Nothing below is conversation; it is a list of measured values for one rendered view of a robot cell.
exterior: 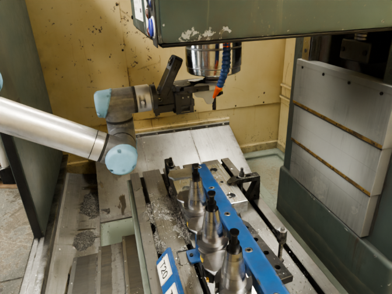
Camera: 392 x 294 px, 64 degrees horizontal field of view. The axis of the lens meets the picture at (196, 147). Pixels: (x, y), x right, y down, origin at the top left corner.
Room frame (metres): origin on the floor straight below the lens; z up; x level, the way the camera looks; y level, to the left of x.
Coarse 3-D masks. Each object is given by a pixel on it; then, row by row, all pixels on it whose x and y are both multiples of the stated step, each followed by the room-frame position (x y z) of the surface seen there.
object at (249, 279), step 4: (220, 268) 0.40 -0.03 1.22; (216, 272) 0.39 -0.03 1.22; (220, 272) 0.39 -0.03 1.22; (216, 276) 0.38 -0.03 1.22; (216, 280) 0.37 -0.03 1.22; (248, 280) 0.37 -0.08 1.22; (252, 280) 0.37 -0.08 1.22; (216, 284) 0.37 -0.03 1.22; (220, 284) 0.37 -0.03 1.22; (248, 284) 0.36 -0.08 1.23; (252, 284) 0.36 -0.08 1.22; (216, 288) 0.37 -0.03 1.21; (220, 288) 0.37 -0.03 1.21; (224, 288) 0.36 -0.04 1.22; (244, 288) 0.36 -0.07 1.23; (248, 288) 0.36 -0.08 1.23; (216, 292) 0.37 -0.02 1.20; (220, 292) 0.35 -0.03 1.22; (224, 292) 0.35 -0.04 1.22; (228, 292) 0.35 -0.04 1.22; (232, 292) 0.35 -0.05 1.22; (236, 292) 0.35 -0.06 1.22; (240, 292) 0.35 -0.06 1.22; (244, 292) 0.35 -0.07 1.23; (248, 292) 0.35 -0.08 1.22
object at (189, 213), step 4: (184, 204) 0.59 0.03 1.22; (184, 208) 0.57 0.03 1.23; (188, 208) 0.57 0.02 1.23; (204, 208) 0.57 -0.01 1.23; (188, 212) 0.56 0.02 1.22; (192, 212) 0.56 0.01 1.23; (196, 212) 0.56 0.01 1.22; (200, 212) 0.56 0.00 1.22; (184, 216) 0.58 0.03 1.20; (188, 216) 0.57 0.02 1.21; (192, 216) 0.56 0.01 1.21; (196, 216) 0.56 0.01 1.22
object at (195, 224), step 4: (200, 216) 0.55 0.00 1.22; (192, 220) 0.54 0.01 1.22; (196, 220) 0.54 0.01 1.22; (200, 220) 0.54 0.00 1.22; (188, 224) 0.53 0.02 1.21; (192, 224) 0.53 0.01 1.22; (196, 224) 0.53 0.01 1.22; (200, 224) 0.53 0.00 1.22; (188, 228) 0.52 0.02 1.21; (192, 228) 0.52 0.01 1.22; (196, 228) 0.52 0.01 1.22; (200, 228) 0.52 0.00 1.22; (224, 228) 0.52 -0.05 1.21; (196, 232) 0.51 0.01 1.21
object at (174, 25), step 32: (160, 0) 0.56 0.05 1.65; (192, 0) 0.57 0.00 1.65; (224, 0) 0.58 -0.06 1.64; (256, 0) 0.60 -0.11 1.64; (288, 0) 0.61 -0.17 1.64; (320, 0) 0.63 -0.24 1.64; (352, 0) 0.65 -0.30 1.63; (384, 0) 0.67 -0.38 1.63; (160, 32) 0.56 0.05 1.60; (192, 32) 0.57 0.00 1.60; (224, 32) 0.58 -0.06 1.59; (256, 32) 0.60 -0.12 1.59; (288, 32) 0.62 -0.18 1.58; (320, 32) 0.64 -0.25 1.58; (352, 32) 0.65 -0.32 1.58
